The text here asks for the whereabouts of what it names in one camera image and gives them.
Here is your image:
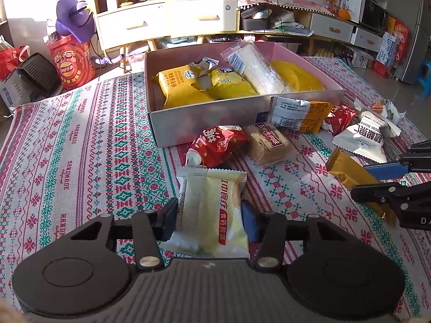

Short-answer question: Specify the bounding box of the clear bin with dark lid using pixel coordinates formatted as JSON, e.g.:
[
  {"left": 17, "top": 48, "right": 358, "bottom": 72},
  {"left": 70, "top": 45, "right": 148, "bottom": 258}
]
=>
[{"left": 210, "top": 34, "right": 243, "bottom": 43}]

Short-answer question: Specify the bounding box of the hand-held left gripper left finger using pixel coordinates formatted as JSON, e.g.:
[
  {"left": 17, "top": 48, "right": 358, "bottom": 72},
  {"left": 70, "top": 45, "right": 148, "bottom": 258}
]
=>
[{"left": 69, "top": 197, "right": 179, "bottom": 271}]

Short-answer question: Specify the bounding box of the purple curved handle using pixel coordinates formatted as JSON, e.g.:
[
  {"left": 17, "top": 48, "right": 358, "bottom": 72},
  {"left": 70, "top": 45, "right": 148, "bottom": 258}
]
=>
[{"left": 94, "top": 53, "right": 126, "bottom": 66}]

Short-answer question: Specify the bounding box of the red shopping bag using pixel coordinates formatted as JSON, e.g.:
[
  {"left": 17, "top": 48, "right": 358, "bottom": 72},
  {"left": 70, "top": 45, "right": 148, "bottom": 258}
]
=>
[{"left": 0, "top": 45, "right": 31, "bottom": 81}]

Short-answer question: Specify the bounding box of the cream cabinet with drawers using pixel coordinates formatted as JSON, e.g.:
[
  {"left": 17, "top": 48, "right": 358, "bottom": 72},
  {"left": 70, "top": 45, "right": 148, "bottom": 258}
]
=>
[{"left": 91, "top": 0, "right": 238, "bottom": 58}]

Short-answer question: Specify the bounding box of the yellow snack packet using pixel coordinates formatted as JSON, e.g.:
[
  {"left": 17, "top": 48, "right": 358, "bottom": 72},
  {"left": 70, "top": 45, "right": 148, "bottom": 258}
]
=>
[{"left": 151, "top": 65, "right": 216, "bottom": 110}]

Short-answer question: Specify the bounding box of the small yellow snack bag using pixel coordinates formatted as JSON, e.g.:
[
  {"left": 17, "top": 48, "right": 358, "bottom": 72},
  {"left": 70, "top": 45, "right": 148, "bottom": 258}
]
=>
[{"left": 205, "top": 68, "right": 258, "bottom": 100}]

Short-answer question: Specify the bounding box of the white blue carton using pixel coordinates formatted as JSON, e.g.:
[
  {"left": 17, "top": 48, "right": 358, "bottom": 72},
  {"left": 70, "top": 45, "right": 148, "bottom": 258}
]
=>
[{"left": 377, "top": 32, "right": 399, "bottom": 64}]

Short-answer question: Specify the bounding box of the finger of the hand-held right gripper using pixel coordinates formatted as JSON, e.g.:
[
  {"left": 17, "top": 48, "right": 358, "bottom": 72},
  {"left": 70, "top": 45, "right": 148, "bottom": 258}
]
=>
[
  {"left": 364, "top": 141, "right": 431, "bottom": 180},
  {"left": 350, "top": 182, "right": 415, "bottom": 206}
]

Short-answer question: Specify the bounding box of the red gift box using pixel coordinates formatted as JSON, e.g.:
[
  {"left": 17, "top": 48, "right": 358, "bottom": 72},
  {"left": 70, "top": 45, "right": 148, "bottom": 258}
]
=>
[{"left": 372, "top": 17, "right": 411, "bottom": 78}]

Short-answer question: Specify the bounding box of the white orange biscuit packet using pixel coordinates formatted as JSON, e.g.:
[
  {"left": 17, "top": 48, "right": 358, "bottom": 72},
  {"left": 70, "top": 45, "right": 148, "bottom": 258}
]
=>
[{"left": 266, "top": 96, "right": 334, "bottom": 133}]

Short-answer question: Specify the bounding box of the blue plastic stool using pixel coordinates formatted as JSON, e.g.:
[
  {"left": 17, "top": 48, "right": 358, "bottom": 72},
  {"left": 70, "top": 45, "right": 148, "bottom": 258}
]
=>
[{"left": 414, "top": 59, "right": 431, "bottom": 90}]

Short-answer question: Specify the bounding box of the narrow clear storage bin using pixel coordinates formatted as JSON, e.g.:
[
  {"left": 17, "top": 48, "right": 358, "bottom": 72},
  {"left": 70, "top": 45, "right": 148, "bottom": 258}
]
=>
[{"left": 130, "top": 44, "right": 148, "bottom": 63}]

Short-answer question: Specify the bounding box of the cream white snack packet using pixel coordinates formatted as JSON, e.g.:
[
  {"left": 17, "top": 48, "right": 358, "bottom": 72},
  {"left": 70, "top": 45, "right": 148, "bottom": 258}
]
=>
[{"left": 167, "top": 166, "right": 251, "bottom": 259}]

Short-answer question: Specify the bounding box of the black mesh basket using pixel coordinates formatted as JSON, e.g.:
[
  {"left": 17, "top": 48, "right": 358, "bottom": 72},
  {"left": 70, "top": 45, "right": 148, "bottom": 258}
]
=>
[{"left": 17, "top": 53, "right": 63, "bottom": 96}]

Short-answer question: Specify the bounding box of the white paper bag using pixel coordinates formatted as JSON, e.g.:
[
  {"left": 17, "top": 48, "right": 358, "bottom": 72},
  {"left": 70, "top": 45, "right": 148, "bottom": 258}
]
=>
[{"left": 0, "top": 74, "right": 34, "bottom": 108}]

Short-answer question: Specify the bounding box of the gold snack packet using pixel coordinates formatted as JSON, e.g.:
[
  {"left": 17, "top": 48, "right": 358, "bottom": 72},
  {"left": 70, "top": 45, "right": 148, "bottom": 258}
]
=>
[{"left": 326, "top": 148, "right": 398, "bottom": 226}]

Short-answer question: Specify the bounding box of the large yellow chip bag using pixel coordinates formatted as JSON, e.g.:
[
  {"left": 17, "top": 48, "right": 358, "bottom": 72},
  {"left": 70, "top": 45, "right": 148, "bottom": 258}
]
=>
[{"left": 271, "top": 60, "right": 326, "bottom": 93}]

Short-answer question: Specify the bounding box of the purple fan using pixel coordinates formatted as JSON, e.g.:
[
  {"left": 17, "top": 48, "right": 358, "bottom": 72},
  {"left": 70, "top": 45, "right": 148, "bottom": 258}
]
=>
[{"left": 55, "top": 0, "right": 95, "bottom": 44}]

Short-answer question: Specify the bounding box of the low cabinet with drawers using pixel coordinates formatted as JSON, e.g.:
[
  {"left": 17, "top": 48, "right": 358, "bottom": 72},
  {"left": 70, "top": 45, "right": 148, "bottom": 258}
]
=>
[{"left": 239, "top": 3, "right": 384, "bottom": 58}]

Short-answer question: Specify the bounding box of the patterned woven blanket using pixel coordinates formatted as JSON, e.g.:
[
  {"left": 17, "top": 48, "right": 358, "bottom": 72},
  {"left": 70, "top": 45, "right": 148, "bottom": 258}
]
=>
[{"left": 0, "top": 57, "right": 431, "bottom": 320}]

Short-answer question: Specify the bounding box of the red cylindrical snack bucket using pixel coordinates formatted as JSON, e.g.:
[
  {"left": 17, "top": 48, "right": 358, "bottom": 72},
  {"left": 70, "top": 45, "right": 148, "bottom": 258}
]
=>
[{"left": 47, "top": 37, "right": 96, "bottom": 91}]

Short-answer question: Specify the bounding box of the silver cardboard box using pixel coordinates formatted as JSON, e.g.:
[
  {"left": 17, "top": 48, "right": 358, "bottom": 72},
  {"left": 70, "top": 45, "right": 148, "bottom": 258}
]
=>
[{"left": 145, "top": 42, "right": 347, "bottom": 148}]

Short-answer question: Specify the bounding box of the clear rice cracker packet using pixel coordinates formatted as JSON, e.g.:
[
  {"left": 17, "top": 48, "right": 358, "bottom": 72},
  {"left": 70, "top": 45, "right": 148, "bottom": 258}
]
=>
[{"left": 220, "top": 38, "right": 293, "bottom": 95}]

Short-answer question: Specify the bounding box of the white microwave oven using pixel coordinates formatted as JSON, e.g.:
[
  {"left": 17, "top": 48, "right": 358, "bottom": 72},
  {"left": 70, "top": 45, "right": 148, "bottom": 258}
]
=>
[{"left": 340, "top": 0, "right": 389, "bottom": 36}]

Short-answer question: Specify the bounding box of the grey refrigerator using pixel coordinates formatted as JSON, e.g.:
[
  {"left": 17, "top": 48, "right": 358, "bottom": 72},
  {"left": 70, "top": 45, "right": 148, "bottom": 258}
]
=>
[{"left": 392, "top": 0, "right": 431, "bottom": 85}]

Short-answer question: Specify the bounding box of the red snack packet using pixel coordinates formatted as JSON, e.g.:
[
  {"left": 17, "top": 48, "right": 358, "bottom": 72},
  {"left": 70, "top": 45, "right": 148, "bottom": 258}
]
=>
[
  {"left": 321, "top": 103, "right": 358, "bottom": 133},
  {"left": 186, "top": 125, "right": 251, "bottom": 169}
]

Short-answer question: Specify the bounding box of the grey metal tin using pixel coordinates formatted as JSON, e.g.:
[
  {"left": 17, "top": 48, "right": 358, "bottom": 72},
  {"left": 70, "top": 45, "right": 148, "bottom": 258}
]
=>
[{"left": 241, "top": 7, "right": 270, "bottom": 31}]

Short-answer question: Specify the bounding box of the wide clear storage bin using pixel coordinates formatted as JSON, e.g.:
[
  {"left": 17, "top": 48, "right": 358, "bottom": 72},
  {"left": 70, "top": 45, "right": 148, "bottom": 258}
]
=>
[{"left": 158, "top": 35, "right": 203, "bottom": 49}]

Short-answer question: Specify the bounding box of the white pecan packet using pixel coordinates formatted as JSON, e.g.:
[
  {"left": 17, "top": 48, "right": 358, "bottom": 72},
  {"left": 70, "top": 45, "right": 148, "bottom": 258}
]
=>
[{"left": 332, "top": 111, "right": 391, "bottom": 164}]

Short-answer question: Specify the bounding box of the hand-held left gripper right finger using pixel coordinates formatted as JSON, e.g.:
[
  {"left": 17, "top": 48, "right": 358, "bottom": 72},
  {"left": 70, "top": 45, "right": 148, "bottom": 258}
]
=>
[{"left": 241, "top": 200, "right": 379, "bottom": 271}]

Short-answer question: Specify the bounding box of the white green nut packet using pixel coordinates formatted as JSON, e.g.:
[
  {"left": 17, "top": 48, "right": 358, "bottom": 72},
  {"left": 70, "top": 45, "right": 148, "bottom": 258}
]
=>
[{"left": 353, "top": 98, "right": 406, "bottom": 138}]

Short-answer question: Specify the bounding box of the clear brown crisp packet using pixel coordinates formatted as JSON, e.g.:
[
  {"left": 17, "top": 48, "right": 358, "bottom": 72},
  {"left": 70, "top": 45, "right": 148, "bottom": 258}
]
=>
[{"left": 243, "top": 121, "right": 297, "bottom": 166}]

